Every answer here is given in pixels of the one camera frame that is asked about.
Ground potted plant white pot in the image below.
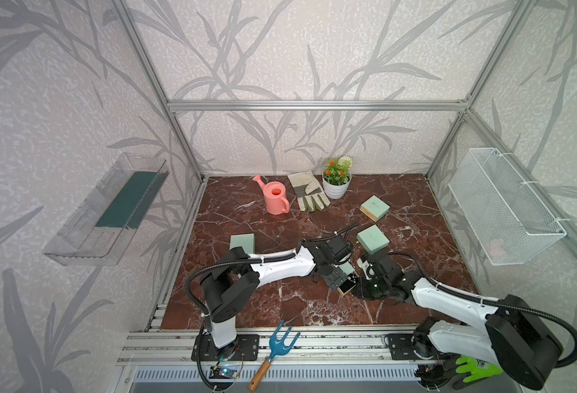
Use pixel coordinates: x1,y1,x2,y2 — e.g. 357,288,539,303
323,156,353,200

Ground white wire mesh basket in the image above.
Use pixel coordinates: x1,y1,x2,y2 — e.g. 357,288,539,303
449,147,567,265

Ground mint drawer jewelry box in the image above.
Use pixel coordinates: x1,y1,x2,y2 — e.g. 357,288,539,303
319,262,357,296

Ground pink watering can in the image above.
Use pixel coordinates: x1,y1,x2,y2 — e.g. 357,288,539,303
252,175,290,215

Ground grey work gloves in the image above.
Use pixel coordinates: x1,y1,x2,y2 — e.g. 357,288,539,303
288,170,330,212

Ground small circuit board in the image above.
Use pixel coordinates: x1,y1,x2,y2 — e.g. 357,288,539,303
209,365,240,379

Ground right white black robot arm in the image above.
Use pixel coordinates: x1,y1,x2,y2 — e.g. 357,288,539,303
353,250,577,391

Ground blue garden fork wooden handle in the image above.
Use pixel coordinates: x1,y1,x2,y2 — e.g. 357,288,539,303
247,320,301,392

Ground green black garden glove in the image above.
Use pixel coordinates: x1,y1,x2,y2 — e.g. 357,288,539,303
437,355,504,391

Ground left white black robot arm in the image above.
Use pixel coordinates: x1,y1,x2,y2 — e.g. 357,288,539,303
183,234,353,349

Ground clear plastic wall shelf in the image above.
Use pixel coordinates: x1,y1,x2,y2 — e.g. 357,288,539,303
43,153,170,266

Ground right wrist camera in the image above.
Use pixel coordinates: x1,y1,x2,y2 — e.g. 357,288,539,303
357,258,375,280

